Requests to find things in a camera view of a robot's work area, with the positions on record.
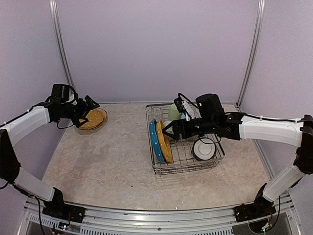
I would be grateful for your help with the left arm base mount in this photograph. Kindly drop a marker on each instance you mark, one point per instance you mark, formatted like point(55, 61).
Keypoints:
point(59, 209)

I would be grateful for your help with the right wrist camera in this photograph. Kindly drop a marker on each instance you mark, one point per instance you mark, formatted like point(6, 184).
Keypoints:
point(185, 106)

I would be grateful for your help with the metal wire dish rack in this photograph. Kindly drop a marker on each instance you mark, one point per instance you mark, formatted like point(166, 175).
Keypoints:
point(183, 161)

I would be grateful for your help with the aluminium corner post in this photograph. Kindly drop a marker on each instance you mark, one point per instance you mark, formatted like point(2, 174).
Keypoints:
point(59, 41)
point(253, 52)

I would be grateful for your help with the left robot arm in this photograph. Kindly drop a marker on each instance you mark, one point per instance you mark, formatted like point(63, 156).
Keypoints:
point(63, 103)

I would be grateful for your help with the aluminium front rail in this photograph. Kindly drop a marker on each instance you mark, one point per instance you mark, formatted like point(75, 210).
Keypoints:
point(109, 221)

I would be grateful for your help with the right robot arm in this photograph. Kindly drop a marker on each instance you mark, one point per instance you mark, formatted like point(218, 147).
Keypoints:
point(242, 126)

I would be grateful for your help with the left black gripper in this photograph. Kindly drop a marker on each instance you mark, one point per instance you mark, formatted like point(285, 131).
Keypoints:
point(84, 109)

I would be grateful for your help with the small yellow dotted plate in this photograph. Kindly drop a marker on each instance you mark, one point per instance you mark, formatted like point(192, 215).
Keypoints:
point(164, 142)

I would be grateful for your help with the blue dotted plate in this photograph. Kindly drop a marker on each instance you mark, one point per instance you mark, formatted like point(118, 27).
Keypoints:
point(155, 142)

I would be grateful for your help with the large yellow dotted plate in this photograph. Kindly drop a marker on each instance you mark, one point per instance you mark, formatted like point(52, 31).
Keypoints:
point(96, 118)

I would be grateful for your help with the clear glass tumbler left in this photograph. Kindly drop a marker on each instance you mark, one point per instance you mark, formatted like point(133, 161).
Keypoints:
point(156, 113)

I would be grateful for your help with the left aluminium corner post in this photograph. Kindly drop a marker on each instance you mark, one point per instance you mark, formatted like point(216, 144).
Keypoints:
point(59, 41)

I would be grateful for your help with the green mug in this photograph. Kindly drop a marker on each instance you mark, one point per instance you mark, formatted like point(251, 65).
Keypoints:
point(173, 113)

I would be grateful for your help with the beige floral plate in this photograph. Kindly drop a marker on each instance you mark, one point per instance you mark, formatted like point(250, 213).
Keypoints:
point(88, 132)

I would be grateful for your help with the right aluminium corner post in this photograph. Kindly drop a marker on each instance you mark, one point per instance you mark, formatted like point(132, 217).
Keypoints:
point(253, 52)

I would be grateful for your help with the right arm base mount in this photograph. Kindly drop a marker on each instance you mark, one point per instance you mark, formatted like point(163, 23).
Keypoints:
point(252, 211)

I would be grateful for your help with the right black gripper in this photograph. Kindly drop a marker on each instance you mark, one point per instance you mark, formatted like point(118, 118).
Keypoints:
point(176, 129)

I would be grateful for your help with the black rimmed white bowl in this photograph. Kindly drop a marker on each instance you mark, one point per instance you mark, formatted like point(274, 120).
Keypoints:
point(204, 149)

